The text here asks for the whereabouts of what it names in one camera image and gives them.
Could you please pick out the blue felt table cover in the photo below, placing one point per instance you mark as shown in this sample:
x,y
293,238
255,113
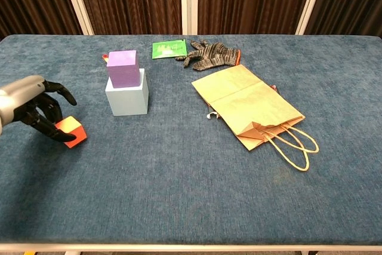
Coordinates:
x,y
179,183

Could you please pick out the purple cube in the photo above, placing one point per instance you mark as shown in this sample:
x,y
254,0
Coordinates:
x,y
123,68

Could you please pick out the dark brown curtain panel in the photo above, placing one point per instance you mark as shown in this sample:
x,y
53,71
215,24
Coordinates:
x,y
131,1
33,1
253,1
352,1

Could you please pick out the yellow rubber chicken toy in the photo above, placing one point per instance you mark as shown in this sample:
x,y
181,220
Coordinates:
x,y
105,58

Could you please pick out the white partition frame post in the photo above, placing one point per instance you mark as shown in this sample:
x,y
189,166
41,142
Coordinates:
x,y
77,1
189,1
310,1

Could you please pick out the grey knit work glove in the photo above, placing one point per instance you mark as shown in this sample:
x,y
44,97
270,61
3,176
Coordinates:
x,y
215,55

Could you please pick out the light blue cube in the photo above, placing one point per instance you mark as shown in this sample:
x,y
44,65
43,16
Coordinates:
x,y
128,101

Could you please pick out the orange red small cube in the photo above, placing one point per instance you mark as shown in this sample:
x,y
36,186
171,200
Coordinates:
x,y
74,129

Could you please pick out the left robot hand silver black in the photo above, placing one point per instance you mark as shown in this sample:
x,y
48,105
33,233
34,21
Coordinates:
x,y
21,96

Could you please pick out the green foil packet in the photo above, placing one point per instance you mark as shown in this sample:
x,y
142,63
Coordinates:
x,y
168,49

